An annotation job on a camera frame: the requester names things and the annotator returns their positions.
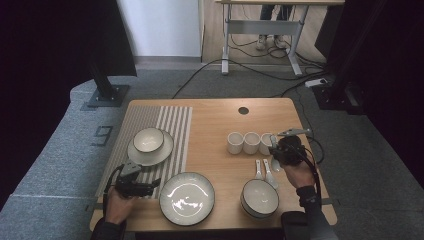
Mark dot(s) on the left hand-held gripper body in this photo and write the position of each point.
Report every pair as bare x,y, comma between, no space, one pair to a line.
130,185

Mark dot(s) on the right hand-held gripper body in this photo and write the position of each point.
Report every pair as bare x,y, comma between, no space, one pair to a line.
293,150

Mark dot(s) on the white plate black rim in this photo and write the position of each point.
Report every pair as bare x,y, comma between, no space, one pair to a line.
169,219
186,196
150,158

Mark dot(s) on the white bowl black rim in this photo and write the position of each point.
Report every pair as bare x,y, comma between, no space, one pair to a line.
246,212
148,140
260,198

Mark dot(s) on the person's left hand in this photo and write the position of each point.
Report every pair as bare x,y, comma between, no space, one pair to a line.
118,208

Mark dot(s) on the person's right hand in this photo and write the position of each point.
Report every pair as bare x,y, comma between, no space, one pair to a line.
301,176

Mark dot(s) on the white ribbed cup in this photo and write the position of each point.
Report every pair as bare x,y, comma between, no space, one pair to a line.
235,145
265,143
251,145

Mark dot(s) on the striped woven placemat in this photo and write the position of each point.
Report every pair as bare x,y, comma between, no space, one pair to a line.
173,123

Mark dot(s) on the black metal stand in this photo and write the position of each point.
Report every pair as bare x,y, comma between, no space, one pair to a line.
103,83
336,96

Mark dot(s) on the black padded object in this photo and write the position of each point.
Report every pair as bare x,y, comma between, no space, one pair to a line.
293,226

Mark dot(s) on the white power strip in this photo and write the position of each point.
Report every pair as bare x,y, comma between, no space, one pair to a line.
316,82

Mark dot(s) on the white-framed background desk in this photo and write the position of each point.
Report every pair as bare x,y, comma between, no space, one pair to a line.
263,27

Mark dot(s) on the black curtain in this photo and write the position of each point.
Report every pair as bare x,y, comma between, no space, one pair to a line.
400,66
33,66

